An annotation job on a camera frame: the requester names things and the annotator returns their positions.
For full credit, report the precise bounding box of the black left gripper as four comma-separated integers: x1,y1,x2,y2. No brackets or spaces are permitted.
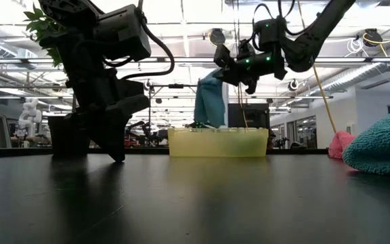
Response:
66,67,150,163

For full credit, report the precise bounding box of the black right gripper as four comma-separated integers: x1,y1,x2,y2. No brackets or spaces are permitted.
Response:
214,40,288,85

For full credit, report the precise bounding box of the light blue microfiber towel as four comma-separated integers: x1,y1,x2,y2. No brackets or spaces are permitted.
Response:
194,68,226,129

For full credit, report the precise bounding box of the yellow plastic bin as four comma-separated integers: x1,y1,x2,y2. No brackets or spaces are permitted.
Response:
167,127,269,159

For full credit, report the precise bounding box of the pink microfiber towel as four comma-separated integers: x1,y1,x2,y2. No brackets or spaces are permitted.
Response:
328,131,357,160

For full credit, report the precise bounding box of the teal microfiber towel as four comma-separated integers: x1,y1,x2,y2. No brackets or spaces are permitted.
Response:
342,106,390,176

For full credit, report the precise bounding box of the green potted plant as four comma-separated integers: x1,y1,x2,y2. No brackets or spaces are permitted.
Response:
23,3,91,159

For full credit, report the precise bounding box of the black ceiling cable reel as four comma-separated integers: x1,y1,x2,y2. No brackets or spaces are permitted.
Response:
362,28,385,48
209,28,227,47

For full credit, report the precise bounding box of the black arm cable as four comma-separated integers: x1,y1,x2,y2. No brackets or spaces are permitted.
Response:
120,9,175,81

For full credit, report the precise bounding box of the orange-yellow cable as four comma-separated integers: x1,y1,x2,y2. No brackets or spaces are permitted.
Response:
311,64,338,134

